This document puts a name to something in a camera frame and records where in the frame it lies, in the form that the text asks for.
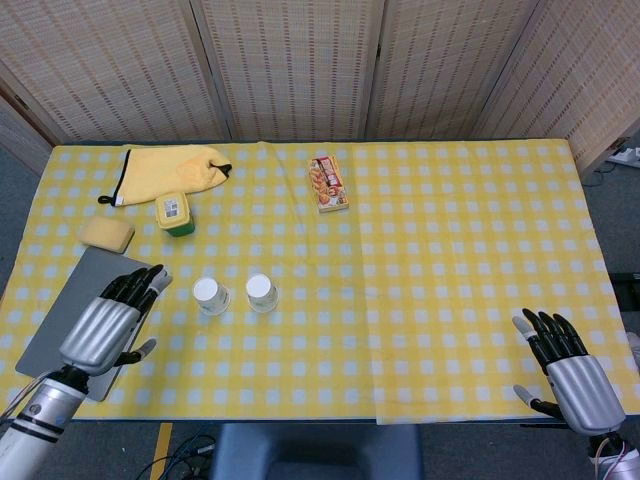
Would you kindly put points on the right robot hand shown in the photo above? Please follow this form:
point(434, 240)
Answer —
point(580, 385)

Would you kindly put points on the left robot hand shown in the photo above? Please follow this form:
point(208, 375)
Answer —
point(105, 330)

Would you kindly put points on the white paper cup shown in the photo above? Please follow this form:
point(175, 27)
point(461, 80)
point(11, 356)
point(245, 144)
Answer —
point(262, 297)
point(212, 300)

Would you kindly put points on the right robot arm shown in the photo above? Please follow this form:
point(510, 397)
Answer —
point(617, 465)

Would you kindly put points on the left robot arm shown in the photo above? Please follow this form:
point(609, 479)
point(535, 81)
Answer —
point(35, 420)

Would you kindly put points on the grey laptop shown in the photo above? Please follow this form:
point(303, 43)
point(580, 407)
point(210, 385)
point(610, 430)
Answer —
point(60, 315)

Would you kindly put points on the yellow sponge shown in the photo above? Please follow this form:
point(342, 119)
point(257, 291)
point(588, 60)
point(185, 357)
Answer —
point(105, 232)

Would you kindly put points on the yellow floor tape strip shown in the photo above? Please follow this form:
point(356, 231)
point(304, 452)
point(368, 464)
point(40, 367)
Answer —
point(161, 450)

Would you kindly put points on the green container with yellow lid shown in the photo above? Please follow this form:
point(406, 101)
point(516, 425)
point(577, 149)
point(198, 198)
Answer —
point(172, 210)

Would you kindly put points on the yellow cloth with black trim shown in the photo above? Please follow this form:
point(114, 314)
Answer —
point(160, 170)

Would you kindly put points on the yellow white checkered tablecloth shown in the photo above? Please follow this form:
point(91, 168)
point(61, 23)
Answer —
point(275, 360)
point(475, 250)

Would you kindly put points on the woven folding screen panel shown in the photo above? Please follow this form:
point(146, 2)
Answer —
point(115, 65)
point(565, 60)
point(295, 65)
point(440, 65)
point(610, 115)
point(15, 130)

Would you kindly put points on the white power strip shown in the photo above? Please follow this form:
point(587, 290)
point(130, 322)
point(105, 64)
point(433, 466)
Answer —
point(627, 156)

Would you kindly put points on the blue grey robot torso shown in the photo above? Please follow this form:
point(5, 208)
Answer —
point(315, 455)

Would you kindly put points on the orange snack box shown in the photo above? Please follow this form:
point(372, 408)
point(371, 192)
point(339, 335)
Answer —
point(330, 185)

